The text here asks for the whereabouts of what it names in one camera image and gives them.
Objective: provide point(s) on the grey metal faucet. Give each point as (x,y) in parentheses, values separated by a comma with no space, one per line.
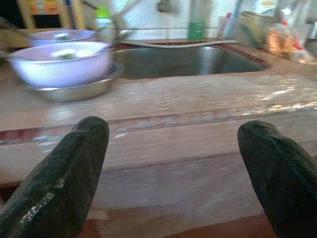
(167,6)

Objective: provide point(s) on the water ionizer coloured buttons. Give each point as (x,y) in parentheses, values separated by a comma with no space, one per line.
(45,10)

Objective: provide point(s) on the light purple plastic bowl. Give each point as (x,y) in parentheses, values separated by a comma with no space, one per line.
(44,41)
(60,70)

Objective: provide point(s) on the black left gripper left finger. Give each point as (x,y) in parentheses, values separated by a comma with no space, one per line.
(62,178)

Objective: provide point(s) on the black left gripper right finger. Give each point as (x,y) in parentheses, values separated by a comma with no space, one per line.
(284,178)

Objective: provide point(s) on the plastic bag orange contents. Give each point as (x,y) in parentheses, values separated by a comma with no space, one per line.
(284,43)

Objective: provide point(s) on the white bottle green cap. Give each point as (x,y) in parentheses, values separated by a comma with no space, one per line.
(104,21)

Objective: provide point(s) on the clear bottle green liquid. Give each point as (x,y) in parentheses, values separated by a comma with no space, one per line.
(196,23)

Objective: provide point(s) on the clear plastic container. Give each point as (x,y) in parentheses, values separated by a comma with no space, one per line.
(252,28)

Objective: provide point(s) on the stainless steel kitchen sink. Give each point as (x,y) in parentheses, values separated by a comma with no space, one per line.
(185,62)

